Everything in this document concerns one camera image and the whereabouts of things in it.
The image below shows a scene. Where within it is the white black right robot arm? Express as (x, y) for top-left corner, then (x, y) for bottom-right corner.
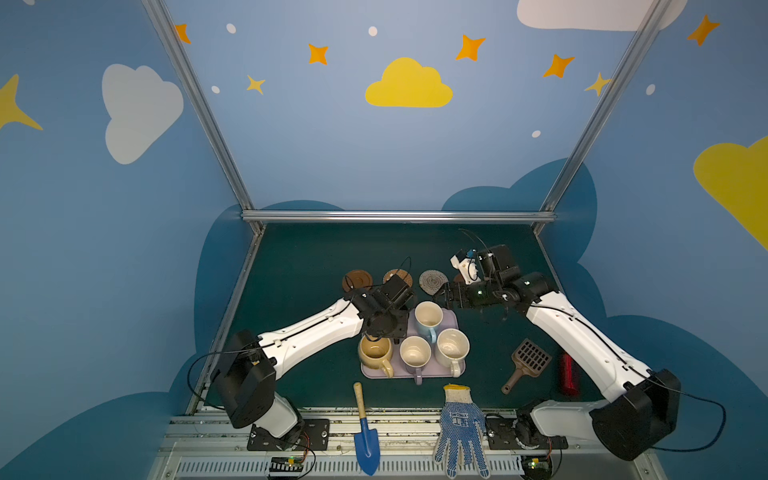
(433, 272), (681, 461)

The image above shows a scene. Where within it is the white multicolour rope coaster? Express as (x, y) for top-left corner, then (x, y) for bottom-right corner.
(419, 269), (449, 296)

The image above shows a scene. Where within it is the blue dotted work glove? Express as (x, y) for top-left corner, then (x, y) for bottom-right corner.
(433, 384), (491, 479)

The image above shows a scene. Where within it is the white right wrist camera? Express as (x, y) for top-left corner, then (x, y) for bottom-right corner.
(450, 255), (481, 285)

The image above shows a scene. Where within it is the right aluminium frame post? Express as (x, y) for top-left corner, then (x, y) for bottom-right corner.
(532, 0), (672, 237)

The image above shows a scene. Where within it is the lilac plastic tray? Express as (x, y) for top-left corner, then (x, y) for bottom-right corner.
(360, 307), (469, 380)

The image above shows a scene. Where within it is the round woven rattan coaster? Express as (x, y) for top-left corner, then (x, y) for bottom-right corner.
(383, 269), (413, 290)

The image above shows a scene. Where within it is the white mug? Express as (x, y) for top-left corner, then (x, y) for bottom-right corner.
(435, 328), (470, 378)

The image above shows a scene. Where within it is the lilac mug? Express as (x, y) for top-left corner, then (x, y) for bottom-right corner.
(399, 335), (432, 386)

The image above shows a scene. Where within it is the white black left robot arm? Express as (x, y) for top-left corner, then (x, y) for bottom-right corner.
(210, 275), (413, 439)

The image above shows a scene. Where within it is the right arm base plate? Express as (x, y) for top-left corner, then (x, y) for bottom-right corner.
(485, 414), (568, 451)

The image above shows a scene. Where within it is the aluminium rear frame rail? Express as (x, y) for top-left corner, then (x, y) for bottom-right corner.
(241, 209), (556, 224)

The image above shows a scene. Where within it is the light blue mug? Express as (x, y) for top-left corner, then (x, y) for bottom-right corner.
(414, 301), (444, 344)

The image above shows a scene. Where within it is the left aluminium frame post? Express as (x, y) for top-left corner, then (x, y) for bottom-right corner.
(142, 0), (253, 214)

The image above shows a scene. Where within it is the red brush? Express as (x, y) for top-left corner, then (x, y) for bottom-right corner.
(559, 352), (580, 397)

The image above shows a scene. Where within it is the aluminium frame post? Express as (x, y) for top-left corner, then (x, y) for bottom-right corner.
(142, 0), (253, 214)
(532, 0), (672, 237)

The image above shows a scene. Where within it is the blue garden trowel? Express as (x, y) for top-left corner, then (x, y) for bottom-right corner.
(353, 382), (380, 476)

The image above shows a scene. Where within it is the brown slotted scoop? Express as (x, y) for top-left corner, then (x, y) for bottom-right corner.
(501, 339), (552, 395)

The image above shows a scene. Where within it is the brown wooden coaster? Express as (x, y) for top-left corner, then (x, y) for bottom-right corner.
(342, 269), (374, 293)

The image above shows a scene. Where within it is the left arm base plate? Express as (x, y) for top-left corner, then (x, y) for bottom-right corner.
(247, 418), (331, 452)

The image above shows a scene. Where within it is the yellow mug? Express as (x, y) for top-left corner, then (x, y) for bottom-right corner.
(358, 337), (394, 378)

